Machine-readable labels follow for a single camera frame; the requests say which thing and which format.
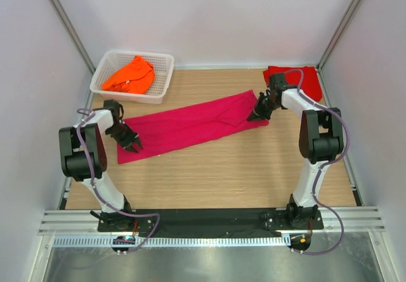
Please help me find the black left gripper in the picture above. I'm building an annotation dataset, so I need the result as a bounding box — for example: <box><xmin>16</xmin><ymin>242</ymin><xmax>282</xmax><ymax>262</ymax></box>
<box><xmin>105</xmin><ymin>123</ymin><xmax>141</xmax><ymax>153</ymax></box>

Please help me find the magenta pink t-shirt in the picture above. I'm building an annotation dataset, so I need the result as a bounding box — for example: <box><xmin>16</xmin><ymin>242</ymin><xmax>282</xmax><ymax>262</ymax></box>
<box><xmin>117</xmin><ymin>90</ymin><xmax>269</xmax><ymax>164</ymax></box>

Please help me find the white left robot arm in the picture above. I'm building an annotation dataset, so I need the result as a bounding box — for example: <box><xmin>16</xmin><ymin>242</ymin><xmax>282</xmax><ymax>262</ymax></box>
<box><xmin>58</xmin><ymin>99</ymin><xmax>143</xmax><ymax>232</ymax></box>

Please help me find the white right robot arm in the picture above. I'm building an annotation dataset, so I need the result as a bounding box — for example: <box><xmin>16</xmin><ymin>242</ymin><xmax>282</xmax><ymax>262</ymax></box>
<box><xmin>247</xmin><ymin>69</ymin><xmax>345</xmax><ymax>229</ymax></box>

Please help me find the folded red t-shirt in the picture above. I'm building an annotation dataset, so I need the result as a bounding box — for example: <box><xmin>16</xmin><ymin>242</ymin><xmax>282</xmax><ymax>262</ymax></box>
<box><xmin>263</xmin><ymin>66</ymin><xmax>323</xmax><ymax>102</ymax></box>

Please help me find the orange t-shirt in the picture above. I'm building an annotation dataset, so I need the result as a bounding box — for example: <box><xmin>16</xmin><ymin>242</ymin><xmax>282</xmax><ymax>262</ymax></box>
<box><xmin>101</xmin><ymin>56</ymin><xmax>155</xmax><ymax>94</ymax></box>

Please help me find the white plastic basket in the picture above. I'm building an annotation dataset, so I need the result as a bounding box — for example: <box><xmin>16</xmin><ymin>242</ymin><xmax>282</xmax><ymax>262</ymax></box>
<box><xmin>89</xmin><ymin>50</ymin><xmax>174</xmax><ymax>104</ymax></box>

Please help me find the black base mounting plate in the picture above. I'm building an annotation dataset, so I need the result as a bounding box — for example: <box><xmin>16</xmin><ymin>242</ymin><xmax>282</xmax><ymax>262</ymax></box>
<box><xmin>90</xmin><ymin>208</ymin><xmax>324</xmax><ymax>239</ymax></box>

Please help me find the white slotted cable duct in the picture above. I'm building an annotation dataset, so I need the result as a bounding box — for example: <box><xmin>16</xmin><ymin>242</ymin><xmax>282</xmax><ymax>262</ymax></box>
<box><xmin>53</xmin><ymin>234</ymin><xmax>291</xmax><ymax>248</ymax></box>

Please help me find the right aluminium corner post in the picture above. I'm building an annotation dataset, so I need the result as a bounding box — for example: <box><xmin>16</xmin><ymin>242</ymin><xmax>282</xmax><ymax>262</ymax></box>
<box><xmin>317</xmin><ymin>0</ymin><xmax>378</xmax><ymax>70</ymax></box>

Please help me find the aluminium corner post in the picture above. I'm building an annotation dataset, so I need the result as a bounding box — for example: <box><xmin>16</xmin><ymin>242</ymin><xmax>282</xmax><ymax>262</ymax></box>
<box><xmin>317</xmin><ymin>0</ymin><xmax>378</xmax><ymax>70</ymax></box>
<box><xmin>37</xmin><ymin>0</ymin><xmax>96</xmax><ymax>73</ymax></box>

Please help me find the left aluminium corner post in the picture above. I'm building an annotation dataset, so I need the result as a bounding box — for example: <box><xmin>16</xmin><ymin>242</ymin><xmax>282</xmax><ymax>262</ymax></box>
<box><xmin>37</xmin><ymin>0</ymin><xmax>96</xmax><ymax>73</ymax></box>

